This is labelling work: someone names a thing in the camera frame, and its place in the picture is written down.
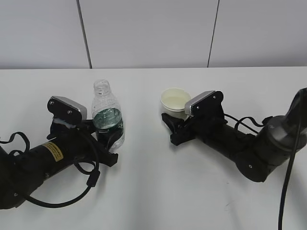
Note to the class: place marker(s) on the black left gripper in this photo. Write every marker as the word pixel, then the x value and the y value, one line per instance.
pixel 78 142

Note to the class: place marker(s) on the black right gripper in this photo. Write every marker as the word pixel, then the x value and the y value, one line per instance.
pixel 209 131

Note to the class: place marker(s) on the clear green-label water bottle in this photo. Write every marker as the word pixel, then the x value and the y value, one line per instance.
pixel 106 112

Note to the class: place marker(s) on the white paper cup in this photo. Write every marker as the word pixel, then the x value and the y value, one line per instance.
pixel 173 102

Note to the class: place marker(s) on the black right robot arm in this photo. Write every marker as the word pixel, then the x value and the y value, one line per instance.
pixel 255 156

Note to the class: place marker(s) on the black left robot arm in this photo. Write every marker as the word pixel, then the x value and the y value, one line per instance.
pixel 22 172

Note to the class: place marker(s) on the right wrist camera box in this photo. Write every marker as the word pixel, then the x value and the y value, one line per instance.
pixel 205 105

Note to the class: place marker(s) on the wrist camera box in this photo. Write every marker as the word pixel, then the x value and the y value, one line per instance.
pixel 205 105
pixel 66 111

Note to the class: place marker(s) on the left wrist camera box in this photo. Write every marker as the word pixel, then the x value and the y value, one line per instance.
pixel 66 111

